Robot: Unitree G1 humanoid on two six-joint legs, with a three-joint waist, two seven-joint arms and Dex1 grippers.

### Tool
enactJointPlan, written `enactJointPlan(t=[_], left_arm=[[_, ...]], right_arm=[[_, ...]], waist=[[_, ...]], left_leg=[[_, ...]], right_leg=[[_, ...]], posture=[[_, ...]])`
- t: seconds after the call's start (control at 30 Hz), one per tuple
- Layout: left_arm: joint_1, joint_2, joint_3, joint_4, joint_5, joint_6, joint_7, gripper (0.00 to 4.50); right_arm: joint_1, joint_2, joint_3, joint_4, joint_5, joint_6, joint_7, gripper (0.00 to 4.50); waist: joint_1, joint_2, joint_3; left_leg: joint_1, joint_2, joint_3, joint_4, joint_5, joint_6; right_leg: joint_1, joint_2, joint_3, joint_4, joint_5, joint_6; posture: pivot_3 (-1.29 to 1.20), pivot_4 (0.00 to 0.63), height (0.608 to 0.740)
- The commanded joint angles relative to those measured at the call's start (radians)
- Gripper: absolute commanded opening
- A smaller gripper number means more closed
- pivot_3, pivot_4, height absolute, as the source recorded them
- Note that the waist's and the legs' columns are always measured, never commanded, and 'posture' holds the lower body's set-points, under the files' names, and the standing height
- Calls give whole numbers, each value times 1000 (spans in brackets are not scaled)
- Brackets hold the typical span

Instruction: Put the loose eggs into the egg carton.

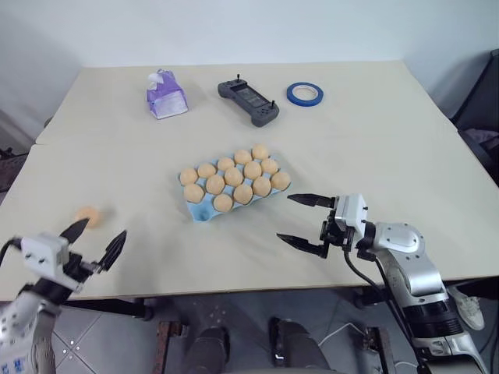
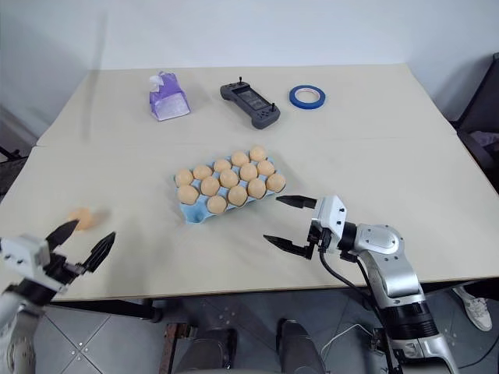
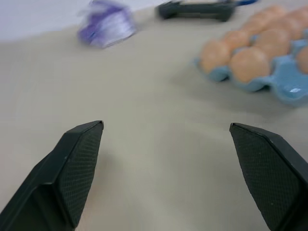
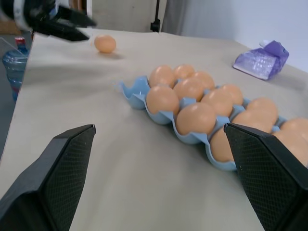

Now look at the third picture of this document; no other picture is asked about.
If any blue egg carton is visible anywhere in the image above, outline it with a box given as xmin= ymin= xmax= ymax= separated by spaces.
xmin=193 ymin=38 xmax=308 ymax=108

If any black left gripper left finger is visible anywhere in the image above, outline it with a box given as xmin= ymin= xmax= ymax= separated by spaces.
xmin=0 ymin=120 xmax=104 ymax=231

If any purple white plastic package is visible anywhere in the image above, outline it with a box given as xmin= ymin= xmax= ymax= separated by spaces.
xmin=76 ymin=0 xmax=138 ymax=50

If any brown egg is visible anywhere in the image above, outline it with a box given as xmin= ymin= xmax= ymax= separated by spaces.
xmin=200 ymin=39 xmax=233 ymax=74
xmin=222 ymin=29 xmax=253 ymax=50
xmin=296 ymin=45 xmax=308 ymax=73
xmin=271 ymin=16 xmax=306 ymax=41
xmin=242 ymin=13 xmax=275 ymax=33
xmin=261 ymin=5 xmax=288 ymax=19
xmin=229 ymin=47 xmax=270 ymax=84
xmin=254 ymin=29 xmax=293 ymax=57

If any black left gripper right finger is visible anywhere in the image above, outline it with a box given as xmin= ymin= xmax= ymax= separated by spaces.
xmin=229 ymin=122 xmax=308 ymax=231

